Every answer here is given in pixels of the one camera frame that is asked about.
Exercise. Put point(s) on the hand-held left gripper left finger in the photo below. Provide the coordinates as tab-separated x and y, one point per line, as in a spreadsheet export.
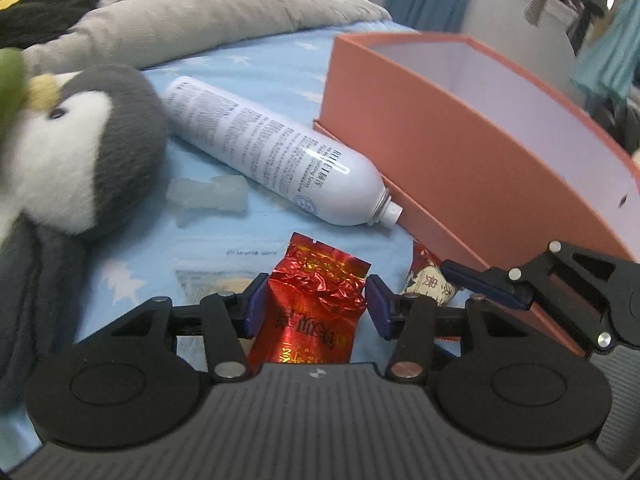
256	307

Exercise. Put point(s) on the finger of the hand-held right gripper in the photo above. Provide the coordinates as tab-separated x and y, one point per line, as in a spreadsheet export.
480	282

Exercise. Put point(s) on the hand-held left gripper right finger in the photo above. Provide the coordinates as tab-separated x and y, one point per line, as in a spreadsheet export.
376	307

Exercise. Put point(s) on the red foil tea packet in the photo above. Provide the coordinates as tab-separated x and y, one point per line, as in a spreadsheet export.
305	305

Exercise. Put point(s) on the red and white snack packet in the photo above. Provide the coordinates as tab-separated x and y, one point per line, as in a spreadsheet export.
425	277

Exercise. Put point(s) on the orange cardboard box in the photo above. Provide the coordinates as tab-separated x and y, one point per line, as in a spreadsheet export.
450	160

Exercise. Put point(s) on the grey penguin plush toy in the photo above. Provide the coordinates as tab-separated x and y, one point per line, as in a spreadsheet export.
90	160

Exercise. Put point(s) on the clear plastic wrapper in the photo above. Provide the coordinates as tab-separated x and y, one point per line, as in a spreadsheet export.
215	270

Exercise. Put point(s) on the translucent plastic cap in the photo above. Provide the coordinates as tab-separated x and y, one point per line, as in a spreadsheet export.
210	200

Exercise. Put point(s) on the white spray bottle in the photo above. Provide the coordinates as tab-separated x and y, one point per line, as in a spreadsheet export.
270	150

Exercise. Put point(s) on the hanging clothes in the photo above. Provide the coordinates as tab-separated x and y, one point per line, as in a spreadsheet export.
605	20

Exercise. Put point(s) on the grey duvet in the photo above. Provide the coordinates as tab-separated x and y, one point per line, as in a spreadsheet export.
200	5

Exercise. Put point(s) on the black clothing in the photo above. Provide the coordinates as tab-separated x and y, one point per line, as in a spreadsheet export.
45	10

